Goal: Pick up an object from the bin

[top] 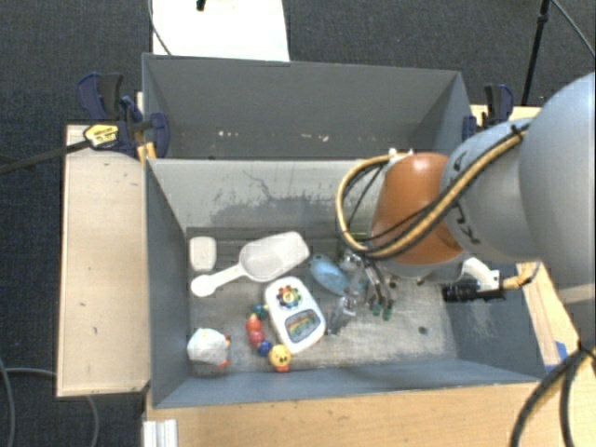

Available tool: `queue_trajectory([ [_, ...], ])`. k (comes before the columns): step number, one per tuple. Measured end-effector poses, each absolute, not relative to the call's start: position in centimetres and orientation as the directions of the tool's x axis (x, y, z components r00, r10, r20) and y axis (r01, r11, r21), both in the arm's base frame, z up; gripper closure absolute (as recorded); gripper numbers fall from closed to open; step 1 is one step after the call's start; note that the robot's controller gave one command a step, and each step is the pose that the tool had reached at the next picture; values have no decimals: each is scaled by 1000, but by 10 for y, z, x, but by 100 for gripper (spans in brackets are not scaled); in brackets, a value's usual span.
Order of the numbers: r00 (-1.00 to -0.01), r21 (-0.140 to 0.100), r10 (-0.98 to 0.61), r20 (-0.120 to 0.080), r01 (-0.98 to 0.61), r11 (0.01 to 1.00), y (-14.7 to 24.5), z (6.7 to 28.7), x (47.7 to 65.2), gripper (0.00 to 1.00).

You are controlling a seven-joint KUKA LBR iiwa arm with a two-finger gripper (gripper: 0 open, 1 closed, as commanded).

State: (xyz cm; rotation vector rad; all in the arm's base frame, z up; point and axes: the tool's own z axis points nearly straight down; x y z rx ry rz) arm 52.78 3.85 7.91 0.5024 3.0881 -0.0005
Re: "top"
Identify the small white square box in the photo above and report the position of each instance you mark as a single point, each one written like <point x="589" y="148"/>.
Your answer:
<point x="202" y="253"/>

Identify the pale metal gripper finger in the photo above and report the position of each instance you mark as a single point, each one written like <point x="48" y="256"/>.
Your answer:
<point x="356" y="283"/>
<point x="342" y="315"/>

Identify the black cylinder on white bracket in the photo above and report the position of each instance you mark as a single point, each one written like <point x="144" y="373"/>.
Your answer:
<point x="470" y="290"/>

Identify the pale wood flat board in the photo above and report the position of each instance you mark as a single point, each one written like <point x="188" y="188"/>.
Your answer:
<point x="104" y="259"/>

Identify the white plastic scoop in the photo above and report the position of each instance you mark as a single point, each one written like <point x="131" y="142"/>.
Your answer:
<point x="272" y="256"/>

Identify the white musical toy with beads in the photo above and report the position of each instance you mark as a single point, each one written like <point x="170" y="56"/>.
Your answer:
<point x="294" y="315"/>

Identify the light blue oval thing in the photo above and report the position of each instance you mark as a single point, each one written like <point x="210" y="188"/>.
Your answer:
<point x="328" y="274"/>

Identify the grey metal bin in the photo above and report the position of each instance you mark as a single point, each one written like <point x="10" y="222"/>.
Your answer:
<point x="288" y="193"/>

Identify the white toy chicken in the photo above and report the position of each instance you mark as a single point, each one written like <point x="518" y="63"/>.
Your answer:
<point x="207" y="346"/>

